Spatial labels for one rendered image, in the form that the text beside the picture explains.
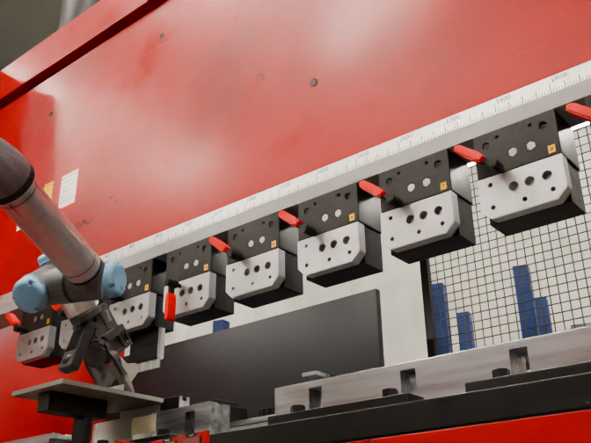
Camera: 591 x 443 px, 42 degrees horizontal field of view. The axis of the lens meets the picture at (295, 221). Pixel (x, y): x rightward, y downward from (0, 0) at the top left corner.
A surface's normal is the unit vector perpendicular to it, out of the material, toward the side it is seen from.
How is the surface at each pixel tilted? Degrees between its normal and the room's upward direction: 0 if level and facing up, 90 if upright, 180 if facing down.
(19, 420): 90
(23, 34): 180
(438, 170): 90
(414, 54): 90
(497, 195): 90
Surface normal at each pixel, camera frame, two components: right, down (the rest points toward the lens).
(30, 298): -0.21, 0.25
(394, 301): -0.27, -0.40
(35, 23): 0.01, 0.91
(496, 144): -0.63, -0.32
